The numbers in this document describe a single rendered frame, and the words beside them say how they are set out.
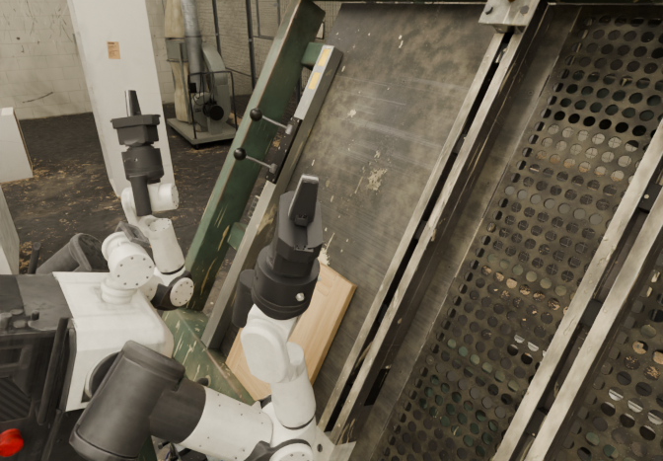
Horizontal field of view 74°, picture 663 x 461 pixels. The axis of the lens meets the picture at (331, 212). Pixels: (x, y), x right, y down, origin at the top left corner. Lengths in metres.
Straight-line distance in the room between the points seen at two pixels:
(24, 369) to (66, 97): 8.47
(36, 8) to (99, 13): 4.42
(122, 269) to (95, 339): 0.12
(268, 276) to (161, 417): 0.27
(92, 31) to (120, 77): 0.44
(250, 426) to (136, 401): 0.20
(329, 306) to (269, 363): 0.42
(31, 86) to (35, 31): 0.89
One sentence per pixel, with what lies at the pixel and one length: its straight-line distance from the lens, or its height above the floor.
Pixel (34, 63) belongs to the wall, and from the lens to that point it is 9.11.
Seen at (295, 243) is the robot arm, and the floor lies 1.57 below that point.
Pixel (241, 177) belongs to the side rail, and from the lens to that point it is 1.50.
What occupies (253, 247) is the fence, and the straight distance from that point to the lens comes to 1.32.
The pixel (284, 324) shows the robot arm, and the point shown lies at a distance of 0.66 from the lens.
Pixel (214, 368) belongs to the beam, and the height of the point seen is 0.89.
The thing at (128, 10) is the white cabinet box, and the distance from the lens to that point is 4.73.
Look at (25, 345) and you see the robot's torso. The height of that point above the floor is 1.38.
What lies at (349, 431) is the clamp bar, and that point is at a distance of 1.01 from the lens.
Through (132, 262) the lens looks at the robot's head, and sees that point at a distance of 0.83.
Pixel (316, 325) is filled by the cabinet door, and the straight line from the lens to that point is 1.10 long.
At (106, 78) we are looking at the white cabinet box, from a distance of 4.73.
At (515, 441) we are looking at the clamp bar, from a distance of 0.80.
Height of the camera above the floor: 1.84
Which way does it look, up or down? 26 degrees down
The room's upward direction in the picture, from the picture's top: straight up
